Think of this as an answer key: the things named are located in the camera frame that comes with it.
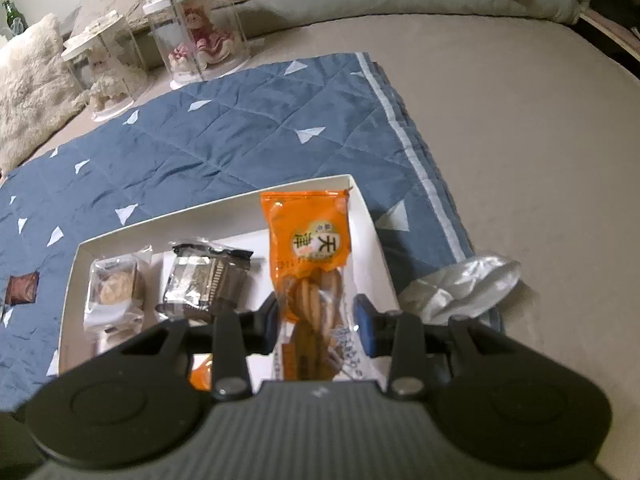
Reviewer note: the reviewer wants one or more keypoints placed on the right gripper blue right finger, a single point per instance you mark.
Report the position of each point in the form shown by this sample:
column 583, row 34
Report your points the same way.
column 372, row 327

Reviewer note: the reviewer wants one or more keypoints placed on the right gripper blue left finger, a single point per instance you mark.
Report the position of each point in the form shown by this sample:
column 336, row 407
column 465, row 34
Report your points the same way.
column 265, row 326

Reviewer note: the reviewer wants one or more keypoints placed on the orange biscuit packet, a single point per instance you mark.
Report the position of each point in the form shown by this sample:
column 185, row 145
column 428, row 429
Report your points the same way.
column 201, row 373
column 309, row 248

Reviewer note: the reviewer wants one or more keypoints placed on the dark brownie cake packet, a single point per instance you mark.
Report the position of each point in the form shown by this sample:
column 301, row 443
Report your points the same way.
column 204, row 280

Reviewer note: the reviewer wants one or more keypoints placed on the clear pastry cake packet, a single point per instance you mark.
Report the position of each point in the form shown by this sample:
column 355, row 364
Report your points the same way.
column 116, row 295

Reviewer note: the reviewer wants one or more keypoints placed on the brown chocolate packet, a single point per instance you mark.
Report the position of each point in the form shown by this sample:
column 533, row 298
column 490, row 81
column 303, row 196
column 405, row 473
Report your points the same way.
column 22, row 289

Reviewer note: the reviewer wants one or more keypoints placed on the white shallow cardboard box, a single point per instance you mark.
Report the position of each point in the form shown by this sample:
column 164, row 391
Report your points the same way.
column 237, row 222

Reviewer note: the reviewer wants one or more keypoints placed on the crumpled clear plastic wrapper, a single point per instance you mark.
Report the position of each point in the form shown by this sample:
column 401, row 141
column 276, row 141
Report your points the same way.
column 468, row 288

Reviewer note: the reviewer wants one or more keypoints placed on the blue quilted triangle blanket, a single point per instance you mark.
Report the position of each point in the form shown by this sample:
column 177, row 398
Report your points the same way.
column 272, row 124

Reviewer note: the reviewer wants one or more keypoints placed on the clear case white doll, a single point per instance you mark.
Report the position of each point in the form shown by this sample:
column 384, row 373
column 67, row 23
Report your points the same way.
column 107, row 63

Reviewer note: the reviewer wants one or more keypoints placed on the clear case pink doll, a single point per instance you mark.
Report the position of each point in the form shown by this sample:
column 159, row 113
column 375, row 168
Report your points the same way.
column 198, row 40

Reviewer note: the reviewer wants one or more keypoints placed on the fluffy white pillow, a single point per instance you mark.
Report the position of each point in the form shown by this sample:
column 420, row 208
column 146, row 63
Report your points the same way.
column 39, row 94

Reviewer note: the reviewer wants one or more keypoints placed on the green glass bottle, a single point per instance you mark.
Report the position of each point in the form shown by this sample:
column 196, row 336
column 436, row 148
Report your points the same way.
column 15, row 20

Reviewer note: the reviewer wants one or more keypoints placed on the wooden wall shelf right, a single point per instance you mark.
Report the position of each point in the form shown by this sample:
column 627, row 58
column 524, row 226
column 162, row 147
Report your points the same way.
column 613, row 27

